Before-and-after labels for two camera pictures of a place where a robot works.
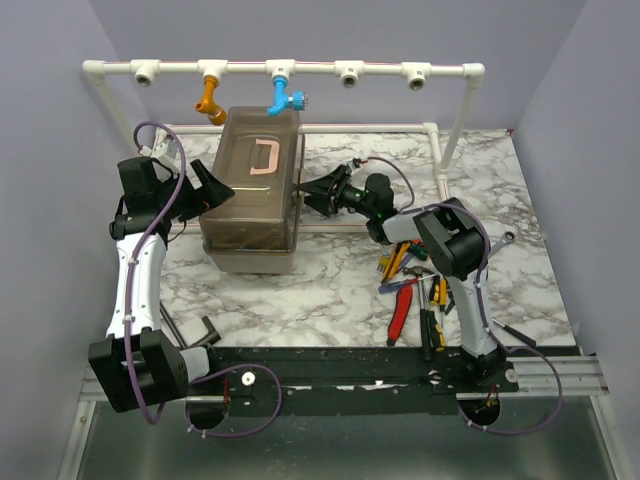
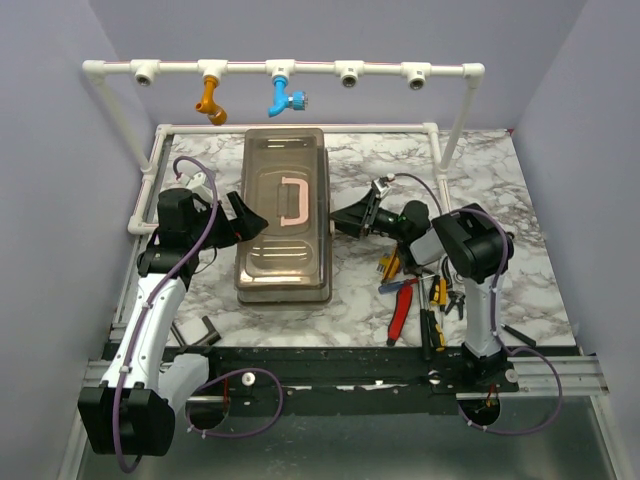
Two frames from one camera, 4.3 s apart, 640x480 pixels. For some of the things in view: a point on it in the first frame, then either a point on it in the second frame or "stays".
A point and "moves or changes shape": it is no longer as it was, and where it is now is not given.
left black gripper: (214, 191) to (245, 227)
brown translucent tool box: (255, 231) moves or changes shape
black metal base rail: (346, 381) stays
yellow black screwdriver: (439, 329) stays
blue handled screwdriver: (390, 287) stays
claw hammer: (426, 325) stays
